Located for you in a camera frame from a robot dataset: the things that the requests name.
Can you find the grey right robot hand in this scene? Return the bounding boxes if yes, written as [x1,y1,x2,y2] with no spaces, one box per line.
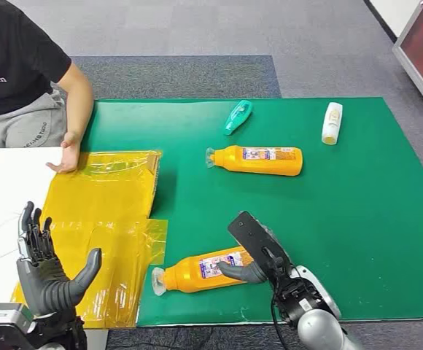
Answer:
[217,222,293,285]

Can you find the person's left hand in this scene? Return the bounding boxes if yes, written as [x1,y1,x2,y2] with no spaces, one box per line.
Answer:
[45,131,82,175]

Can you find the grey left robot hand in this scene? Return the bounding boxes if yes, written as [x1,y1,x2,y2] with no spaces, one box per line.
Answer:
[15,201,103,320]

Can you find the orange bottle with clear cap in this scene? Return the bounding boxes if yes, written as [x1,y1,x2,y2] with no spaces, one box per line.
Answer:
[152,246,254,297]
[205,145,304,177]

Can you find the teal green bottle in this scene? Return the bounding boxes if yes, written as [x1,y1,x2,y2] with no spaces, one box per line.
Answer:
[223,100,253,136]

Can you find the white bottle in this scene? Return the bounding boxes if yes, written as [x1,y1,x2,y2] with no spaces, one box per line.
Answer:
[321,101,343,146]

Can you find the yellow plastic film sheet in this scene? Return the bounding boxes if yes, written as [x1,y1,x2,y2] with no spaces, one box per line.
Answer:
[11,150,168,330]

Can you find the person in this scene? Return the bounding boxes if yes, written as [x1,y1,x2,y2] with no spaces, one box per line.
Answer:
[0,0,94,175]

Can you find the green table mat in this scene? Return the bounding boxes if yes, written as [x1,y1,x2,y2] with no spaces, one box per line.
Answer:
[81,98,423,327]

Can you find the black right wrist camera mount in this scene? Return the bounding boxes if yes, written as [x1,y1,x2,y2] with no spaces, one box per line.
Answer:
[227,211,293,281]

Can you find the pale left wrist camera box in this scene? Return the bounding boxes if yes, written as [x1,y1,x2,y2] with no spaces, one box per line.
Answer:
[0,303,36,350]

